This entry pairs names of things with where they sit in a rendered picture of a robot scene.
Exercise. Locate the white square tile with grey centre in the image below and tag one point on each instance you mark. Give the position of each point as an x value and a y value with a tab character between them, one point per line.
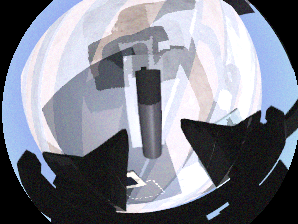
133	180

